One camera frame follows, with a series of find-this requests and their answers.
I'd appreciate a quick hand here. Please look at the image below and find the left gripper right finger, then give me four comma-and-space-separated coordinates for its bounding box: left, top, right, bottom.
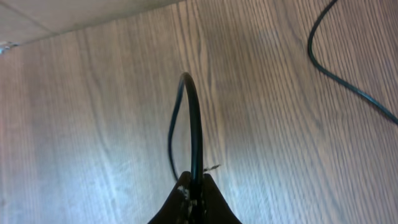
203, 174, 241, 224

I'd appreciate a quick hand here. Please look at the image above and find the black usb cable removed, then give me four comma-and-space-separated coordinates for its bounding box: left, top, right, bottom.
307, 0, 397, 125

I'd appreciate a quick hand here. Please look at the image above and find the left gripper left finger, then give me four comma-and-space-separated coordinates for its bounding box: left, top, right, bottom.
148, 171, 191, 224

